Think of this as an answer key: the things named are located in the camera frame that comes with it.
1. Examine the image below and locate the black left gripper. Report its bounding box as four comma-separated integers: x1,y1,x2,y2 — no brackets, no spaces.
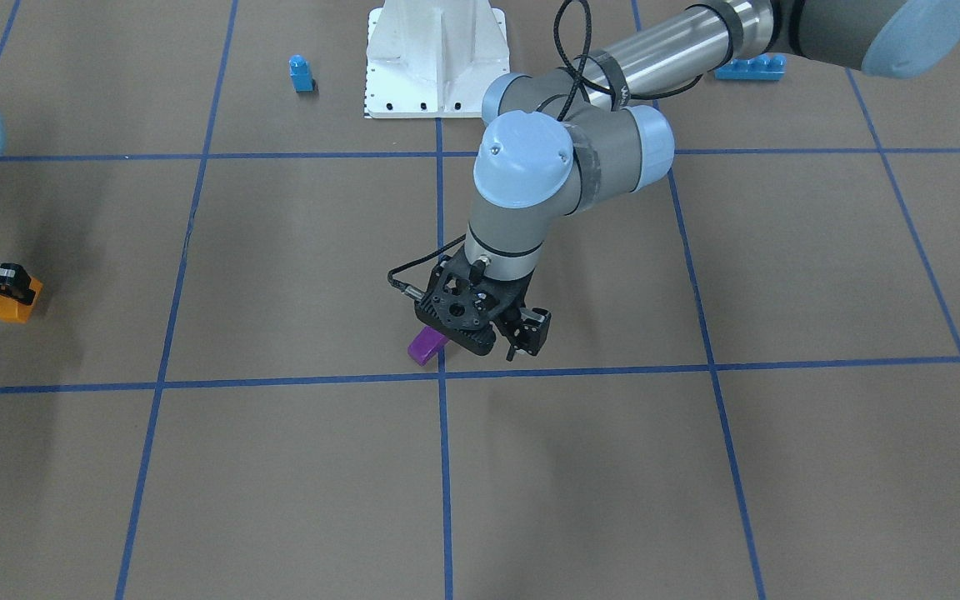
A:
414,254,550,362

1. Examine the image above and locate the orange trapezoid block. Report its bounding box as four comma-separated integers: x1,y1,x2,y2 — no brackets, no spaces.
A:
0,277,43,324

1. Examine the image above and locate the purple trapezoid block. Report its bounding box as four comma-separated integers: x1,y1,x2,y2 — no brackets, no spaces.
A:
407,326,449,366

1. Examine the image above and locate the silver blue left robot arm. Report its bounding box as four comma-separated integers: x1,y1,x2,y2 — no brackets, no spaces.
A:
388,1,960,365

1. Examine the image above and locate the small blue brick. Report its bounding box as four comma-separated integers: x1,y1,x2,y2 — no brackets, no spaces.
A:
288,54,316,93

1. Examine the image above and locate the long blue brick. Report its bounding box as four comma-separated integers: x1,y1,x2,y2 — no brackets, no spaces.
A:
713,54,788,81

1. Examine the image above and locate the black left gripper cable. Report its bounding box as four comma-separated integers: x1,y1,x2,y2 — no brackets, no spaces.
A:
553,0,704,123

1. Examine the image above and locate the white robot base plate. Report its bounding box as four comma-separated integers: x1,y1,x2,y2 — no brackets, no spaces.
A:
363,1,510,119

